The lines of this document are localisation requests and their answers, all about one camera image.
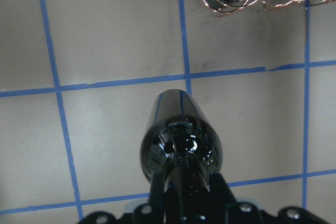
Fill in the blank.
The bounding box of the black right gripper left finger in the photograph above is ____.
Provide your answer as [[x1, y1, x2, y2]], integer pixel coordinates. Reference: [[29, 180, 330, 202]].
[[148, 172, 165, 223]]

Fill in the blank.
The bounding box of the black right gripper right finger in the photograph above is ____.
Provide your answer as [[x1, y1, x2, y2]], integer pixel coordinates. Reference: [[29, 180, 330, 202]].
[[209, 173, 238, 223]]

